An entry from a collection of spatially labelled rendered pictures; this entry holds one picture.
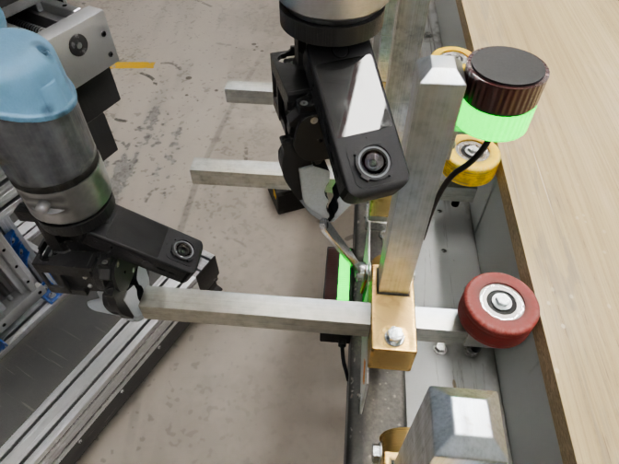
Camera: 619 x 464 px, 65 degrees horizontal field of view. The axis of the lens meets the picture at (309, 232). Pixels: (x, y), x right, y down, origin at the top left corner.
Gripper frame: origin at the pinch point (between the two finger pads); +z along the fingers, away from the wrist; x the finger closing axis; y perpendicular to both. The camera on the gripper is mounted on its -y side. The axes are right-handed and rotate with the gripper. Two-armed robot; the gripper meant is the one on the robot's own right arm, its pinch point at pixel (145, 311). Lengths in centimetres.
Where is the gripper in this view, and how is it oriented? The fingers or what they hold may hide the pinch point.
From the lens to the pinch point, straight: 65.2
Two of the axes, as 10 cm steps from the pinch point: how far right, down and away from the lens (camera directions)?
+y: -10.0, -0.8, 0.4
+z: -0.2, 6.5, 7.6
